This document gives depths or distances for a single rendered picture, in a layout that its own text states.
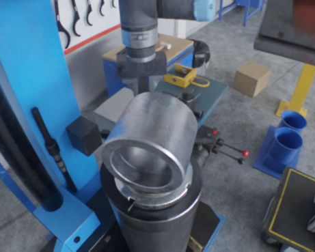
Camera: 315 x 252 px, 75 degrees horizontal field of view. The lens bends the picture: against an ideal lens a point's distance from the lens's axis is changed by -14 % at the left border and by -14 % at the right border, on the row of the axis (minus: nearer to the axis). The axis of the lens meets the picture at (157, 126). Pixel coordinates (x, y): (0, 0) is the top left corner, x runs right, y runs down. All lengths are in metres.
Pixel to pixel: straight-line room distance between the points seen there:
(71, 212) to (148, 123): 0.55
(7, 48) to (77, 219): 0.56
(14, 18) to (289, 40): 0.55
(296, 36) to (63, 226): 0.79
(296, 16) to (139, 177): 0.37
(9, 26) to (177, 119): 0.44
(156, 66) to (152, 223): 0.38
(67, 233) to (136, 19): 0.66
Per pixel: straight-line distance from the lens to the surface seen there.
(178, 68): 1.61
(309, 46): 0.21
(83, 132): 0.75
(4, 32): 0.61
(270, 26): 0.21
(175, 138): 0.36
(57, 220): 0.85
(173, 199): 0.46
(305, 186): 2.17
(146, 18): 0.54
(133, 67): 0.61
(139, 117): 0.37
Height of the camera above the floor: 1.90
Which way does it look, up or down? 44 degrees down
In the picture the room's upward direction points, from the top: 2 degrees counter-clockwise
